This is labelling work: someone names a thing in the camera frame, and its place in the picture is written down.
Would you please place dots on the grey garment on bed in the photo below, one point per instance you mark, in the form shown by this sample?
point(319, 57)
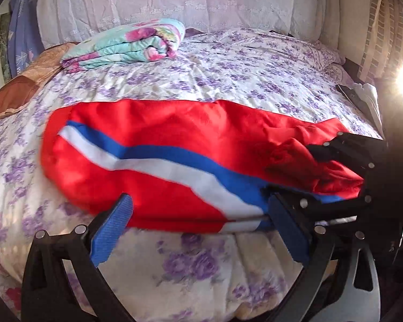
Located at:
point(368, 94)

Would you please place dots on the purple floral bed sheet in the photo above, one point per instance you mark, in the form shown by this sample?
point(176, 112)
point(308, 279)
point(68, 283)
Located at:
point(170, 276)

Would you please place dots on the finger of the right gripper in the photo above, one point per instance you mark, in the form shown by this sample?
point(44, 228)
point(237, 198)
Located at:
point(322, 204)
point(356, 152)

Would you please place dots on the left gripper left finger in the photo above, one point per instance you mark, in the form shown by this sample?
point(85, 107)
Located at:
point(46, 291)

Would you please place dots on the red blue white pants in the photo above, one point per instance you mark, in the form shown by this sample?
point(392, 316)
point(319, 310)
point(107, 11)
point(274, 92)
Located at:
point(188, 166)

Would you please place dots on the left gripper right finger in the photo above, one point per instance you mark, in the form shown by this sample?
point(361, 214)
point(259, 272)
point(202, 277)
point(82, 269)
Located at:
point(339, 280)

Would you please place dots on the brown satin pillow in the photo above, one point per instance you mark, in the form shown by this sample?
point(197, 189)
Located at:
point(16, 94)

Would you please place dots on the blue patterned hanging cloth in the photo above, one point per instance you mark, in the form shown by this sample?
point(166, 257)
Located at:
point(24, 40)

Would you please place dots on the beige checkered curtain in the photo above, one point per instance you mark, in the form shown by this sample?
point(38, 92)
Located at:
point(383, 51)

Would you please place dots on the white lace headboard cover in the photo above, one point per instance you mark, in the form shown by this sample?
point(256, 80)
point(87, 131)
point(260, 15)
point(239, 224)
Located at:
point(63, 21)

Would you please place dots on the black object on bed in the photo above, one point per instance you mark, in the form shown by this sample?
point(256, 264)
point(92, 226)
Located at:
point(352, 96)

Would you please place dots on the folded floral teal blanket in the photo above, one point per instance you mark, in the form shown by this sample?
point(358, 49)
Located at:
point(133, 43)

